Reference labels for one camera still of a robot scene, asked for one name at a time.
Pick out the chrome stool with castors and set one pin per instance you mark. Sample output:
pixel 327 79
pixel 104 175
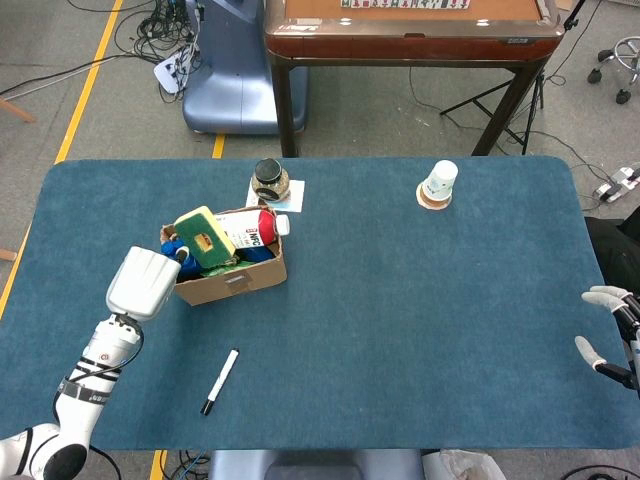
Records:
pixel 627 50

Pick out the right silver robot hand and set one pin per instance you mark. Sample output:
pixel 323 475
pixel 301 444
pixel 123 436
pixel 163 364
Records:
pixel 607 296

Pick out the blue cloth item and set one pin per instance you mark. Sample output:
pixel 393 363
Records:
pixel 257 254

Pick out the black clothing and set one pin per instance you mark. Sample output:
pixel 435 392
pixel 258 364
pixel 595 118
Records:
pixel 617 250

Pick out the white power strip with plugs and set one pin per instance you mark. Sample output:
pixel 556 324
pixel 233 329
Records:
pixel 167 72

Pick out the brown mahjong table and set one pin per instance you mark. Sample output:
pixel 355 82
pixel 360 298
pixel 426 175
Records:
pixel 400 47

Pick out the glass jar with black lid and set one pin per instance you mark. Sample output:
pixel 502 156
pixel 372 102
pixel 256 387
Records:
pixel 270 182

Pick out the red white plastic bottle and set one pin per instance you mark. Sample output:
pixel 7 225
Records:
pixel 255 230

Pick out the green yellow sponge with hole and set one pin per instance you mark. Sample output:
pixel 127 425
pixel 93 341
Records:
pixel 195 227

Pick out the white plastic bag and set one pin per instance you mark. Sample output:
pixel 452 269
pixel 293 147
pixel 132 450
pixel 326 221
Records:
pixel 465 466

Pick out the face-up mahjong tile row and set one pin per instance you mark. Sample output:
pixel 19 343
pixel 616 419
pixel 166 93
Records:
pixel 400 3

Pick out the brown cardboard box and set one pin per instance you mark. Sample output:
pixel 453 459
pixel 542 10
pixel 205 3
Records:
pixel 250 282

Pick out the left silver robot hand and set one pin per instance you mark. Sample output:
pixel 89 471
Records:
pixel 140 285

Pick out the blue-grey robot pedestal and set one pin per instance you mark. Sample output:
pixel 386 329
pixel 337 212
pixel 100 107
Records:
pixel 235 75

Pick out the white red power strip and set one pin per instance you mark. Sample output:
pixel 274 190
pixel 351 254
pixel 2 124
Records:
pixel 617 185

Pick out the blue toy brick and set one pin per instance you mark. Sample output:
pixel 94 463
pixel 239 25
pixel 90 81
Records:
pixel 192 271

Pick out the white paper card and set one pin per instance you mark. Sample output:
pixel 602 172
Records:
pixel 296 197

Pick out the small wooden foot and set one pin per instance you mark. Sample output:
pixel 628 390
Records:
pixel 7 255

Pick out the round beige coaster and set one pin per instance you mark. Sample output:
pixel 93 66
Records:
pixel 420 200

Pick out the black and white marker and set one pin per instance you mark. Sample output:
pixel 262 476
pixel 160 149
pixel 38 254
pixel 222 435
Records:
pixel 220 381

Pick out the green plastic packet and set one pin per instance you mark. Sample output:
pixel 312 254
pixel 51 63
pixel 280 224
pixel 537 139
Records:
pixel 220 272

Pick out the blue felt table cover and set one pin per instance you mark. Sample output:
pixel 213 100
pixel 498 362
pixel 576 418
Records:
pixel 400 300

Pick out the black tripod stand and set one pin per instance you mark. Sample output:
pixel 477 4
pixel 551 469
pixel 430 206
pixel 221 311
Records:
pixel 570 22

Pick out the light wooden leg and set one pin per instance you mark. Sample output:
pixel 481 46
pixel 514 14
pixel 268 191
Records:
pixel 17 112

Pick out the white paper cup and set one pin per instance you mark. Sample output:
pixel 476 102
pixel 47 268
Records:
pixel 441 177

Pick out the blue-grey robot torso base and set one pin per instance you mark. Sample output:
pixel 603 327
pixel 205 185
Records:
pixel 315 466

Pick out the amber round base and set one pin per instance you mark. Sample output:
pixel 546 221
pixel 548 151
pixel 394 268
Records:
pixel 435 202

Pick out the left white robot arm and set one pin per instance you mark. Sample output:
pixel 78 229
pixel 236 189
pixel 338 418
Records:
pixel 95 360

